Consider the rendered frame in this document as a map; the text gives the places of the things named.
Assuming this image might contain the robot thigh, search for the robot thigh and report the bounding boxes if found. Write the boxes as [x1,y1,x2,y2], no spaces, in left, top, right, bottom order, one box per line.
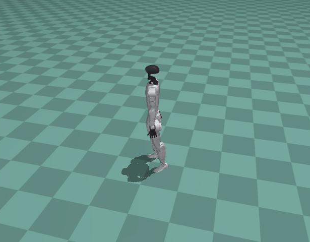
[146,113,150,133]
[151,119,165,150]

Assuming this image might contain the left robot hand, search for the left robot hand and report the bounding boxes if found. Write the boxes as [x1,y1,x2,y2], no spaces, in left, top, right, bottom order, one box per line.
[147,125,157,138]

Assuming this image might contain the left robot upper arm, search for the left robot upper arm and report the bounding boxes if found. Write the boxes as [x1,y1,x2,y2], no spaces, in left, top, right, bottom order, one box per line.
[148,88,156,112]

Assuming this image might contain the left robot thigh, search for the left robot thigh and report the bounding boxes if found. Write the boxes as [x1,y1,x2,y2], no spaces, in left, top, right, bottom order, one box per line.
[151,119,165,150]

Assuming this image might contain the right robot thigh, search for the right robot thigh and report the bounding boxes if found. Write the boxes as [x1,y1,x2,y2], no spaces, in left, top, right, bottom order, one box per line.
[146,113,150,133]

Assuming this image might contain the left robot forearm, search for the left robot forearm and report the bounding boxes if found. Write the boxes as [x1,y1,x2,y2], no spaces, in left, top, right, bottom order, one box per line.
[149,109,156,130]

